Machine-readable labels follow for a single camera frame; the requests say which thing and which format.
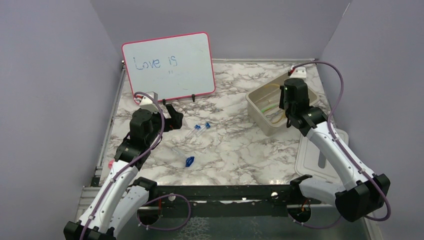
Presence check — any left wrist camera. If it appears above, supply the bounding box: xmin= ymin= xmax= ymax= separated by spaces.
xmin=133 ymin=91 xmax=159 ymax=113

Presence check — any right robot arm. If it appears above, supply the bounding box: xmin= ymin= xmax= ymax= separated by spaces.
xmin=279 ymin=78 xmax=391 ymax=222

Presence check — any beige plastic bin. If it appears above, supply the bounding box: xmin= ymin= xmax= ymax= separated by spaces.
xmin=245 ymin=72 xmax=320 ymax=137

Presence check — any purple cable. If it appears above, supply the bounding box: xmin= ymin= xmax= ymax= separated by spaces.
xmin=288 ymin=61 xmax=392 ymax=222
xmin=78 ymin=91 xmax=166 ymax=240

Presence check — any green handled tool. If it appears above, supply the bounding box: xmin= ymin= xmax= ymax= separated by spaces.
xmin=261 ymin=103 xmax=279 ymax=113

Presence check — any yellow rubber tubing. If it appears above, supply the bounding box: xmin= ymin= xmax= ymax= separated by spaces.
xmin=261 ymin=83 xmax=286 ymax=124

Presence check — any blue capped test tube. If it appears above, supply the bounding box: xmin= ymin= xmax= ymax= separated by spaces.
xmin=195 ymin=122 xmax=211 ymax=137
xmin=185 ymin=124 xmax=201 ymax=139

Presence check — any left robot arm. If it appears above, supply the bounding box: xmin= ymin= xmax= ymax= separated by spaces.
xmin=63 ymin=104 xmax=184 ymax=240

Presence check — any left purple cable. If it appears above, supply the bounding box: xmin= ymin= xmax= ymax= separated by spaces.
xmin=78 ymin=91 xmax=166 ymax=240

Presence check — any pink framed whiteboard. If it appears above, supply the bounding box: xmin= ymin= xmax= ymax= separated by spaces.
xmin=121 ymin=32 xmax=217 ymax=101

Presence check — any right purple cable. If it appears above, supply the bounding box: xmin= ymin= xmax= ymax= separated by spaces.
xmin=288 ymin=61 xmax=392 ymax=222

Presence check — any white bin lid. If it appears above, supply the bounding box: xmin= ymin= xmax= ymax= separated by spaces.
xmin=294 ymin=135 xmax=342 ymax=184

